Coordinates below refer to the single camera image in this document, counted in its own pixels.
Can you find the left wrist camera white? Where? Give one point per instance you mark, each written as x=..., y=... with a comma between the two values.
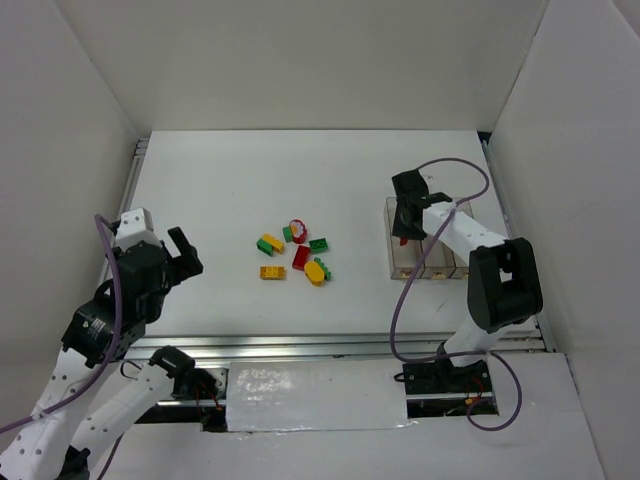
x=135, y=226

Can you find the yellow oval lego piece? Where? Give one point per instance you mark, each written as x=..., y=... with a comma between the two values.
x=314, y=273

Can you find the middle clear container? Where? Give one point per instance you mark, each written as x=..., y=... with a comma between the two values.
x=438, y=264

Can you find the right clear container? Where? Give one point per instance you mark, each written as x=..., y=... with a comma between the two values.
x=459, y=237

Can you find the green lego on yellow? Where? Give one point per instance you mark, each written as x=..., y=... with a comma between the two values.
x=265, y=247

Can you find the small green lego brick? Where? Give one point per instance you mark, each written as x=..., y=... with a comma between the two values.
x=287, y=234

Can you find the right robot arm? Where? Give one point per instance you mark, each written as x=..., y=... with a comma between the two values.
x=503, y=287

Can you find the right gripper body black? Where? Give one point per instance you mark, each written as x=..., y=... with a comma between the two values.
x=409, y=208

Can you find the yellow sloped lego brick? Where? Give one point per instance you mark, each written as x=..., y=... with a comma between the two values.
x=274, y=242

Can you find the red lego brick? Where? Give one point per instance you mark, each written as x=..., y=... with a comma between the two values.
x=301, y=257

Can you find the red flower lego piece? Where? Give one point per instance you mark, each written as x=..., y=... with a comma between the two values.
x=298, y=231

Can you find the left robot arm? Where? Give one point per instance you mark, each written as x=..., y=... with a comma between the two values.
x=62, y=438

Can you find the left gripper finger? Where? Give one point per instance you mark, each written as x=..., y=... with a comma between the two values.
x=177, y=273
x=188, y=256

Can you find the white foil cover plate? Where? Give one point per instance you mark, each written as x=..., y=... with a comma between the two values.
x=332, y=395

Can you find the green 2x2 lego brick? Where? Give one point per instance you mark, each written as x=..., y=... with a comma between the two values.
x=319, y=245

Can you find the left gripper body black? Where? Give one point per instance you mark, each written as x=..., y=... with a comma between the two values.
x=173, y=261

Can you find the green lego under oval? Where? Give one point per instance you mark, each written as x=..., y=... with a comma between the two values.
x=325, y=269

